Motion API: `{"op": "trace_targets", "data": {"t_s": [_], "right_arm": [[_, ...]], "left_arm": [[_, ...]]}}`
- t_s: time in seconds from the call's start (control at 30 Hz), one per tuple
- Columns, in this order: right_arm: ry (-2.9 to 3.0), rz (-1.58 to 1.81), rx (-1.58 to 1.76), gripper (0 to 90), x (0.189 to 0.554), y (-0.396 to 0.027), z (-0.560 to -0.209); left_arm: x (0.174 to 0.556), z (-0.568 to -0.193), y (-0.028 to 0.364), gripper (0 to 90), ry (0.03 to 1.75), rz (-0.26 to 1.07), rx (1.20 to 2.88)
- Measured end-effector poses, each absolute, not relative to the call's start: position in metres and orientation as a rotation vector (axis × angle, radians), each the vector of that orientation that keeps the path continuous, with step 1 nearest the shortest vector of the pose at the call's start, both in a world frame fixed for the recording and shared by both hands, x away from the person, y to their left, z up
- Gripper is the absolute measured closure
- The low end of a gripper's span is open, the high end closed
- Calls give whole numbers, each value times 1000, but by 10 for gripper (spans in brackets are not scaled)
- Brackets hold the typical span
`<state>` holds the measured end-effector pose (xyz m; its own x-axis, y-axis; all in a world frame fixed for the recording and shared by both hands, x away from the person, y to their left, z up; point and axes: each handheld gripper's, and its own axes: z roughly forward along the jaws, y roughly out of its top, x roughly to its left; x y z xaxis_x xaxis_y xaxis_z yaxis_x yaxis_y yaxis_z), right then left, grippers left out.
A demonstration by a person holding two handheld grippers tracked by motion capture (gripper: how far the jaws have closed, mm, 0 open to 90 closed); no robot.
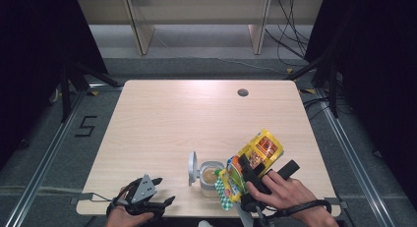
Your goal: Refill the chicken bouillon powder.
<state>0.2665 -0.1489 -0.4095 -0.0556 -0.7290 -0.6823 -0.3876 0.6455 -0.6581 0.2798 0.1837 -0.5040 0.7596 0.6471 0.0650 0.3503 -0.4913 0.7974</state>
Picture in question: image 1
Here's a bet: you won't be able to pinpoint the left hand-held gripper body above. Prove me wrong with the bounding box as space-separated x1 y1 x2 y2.
126 174 165 218

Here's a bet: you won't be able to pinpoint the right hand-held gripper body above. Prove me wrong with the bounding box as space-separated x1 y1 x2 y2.
238 158 301 227

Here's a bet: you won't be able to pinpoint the yellow spout pouch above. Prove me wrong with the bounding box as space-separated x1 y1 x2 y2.
213 128 285 212

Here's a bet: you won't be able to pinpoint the clear jar with white lid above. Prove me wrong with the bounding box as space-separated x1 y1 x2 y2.
187 150 227 199

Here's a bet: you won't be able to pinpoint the person's left hand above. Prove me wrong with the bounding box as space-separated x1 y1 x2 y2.
104 206 155 227

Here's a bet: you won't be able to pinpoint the person's right hand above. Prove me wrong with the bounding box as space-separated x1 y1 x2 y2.
245 169 326 219

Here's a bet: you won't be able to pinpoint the beige seasoning powder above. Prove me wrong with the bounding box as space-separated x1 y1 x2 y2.
202 167 218 186

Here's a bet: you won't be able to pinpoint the grey tape piece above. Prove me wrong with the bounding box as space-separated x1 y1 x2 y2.
324 197 349 209
70 192 95 205

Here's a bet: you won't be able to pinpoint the black metal stand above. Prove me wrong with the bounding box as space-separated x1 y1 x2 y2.
58 59 123 124
284 49 340 119

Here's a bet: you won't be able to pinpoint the black curtain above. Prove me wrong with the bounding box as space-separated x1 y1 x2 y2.
304 0 417 201
0 0 110 171

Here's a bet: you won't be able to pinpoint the light wooden desk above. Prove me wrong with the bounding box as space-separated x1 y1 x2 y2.
77 0 325 56

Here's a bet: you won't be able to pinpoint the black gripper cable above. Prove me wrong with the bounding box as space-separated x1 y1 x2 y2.
105 178 143 219
262 199 333 222

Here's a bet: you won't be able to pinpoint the thin grey cable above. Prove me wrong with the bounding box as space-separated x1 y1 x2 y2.
90 193 115 203

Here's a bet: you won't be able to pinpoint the black floor cables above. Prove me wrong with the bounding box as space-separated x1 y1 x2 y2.
303 96 330 122

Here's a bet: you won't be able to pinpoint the aluminium floor rail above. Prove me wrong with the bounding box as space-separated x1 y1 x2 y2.
315 88 391 227
3 88 88 227

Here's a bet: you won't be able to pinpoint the short aluminium rail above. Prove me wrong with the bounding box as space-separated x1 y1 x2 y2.
88 84 124 91

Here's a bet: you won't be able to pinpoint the hanging black cables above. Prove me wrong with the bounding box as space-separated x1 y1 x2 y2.
265 0 313 68

